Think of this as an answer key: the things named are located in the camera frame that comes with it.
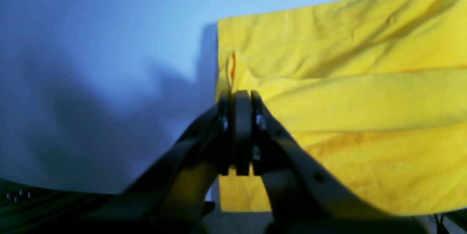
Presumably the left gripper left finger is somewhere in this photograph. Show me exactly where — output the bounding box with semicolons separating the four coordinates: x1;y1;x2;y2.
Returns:
84;92;231;234

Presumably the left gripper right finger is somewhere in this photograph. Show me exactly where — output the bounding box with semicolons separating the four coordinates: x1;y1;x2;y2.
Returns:
233;90;428;234

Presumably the orange yellow T-shirt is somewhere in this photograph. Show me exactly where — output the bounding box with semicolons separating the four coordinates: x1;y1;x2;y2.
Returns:
216;0;467;215

